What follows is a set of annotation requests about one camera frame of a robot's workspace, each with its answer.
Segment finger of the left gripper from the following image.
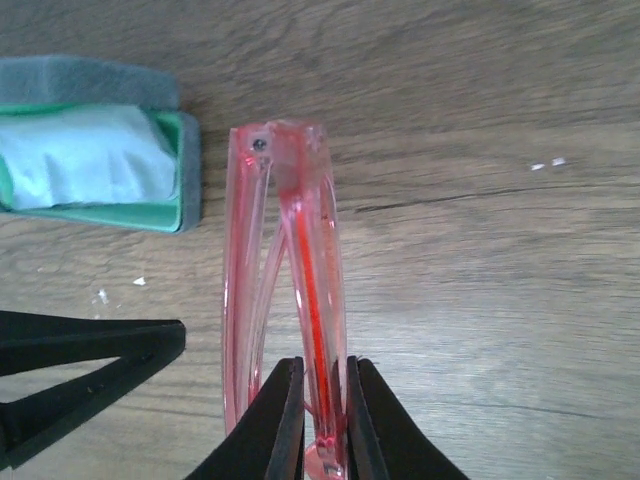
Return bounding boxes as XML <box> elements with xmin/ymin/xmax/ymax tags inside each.
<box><xmin>0</xmin><ymin>309</ymin><xmax>187</xmax><ymax>471</ymax></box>

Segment teal glasses case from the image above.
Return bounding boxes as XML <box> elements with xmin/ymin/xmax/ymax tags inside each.
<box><xmin>1</xmin><ymin>55</ymin><xmax>201</xmax><ymax>234</ymax></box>

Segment light blue cleaning cloth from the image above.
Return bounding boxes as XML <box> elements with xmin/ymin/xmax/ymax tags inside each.
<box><xmin>1</xmin><ymin>105</ymin><xmax>177</xmax><ymax>211</ymax></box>

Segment pink transparent sunglasses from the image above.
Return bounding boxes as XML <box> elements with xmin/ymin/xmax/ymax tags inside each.
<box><xmin>220</xmin><ymin>118</ymin><xmax>349</xmax><ymax>480</ymax></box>

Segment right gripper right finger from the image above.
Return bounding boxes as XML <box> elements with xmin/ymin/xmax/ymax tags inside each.
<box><xmin>347</xmin><ymin>356</ymin><xmax>468</xmax><ymax>480</ymax></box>

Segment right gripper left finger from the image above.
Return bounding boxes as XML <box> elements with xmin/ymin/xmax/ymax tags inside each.
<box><xmin>187</xmin><ymin>357</ymin><xmax>305</xmax><ymax>480</ymax></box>

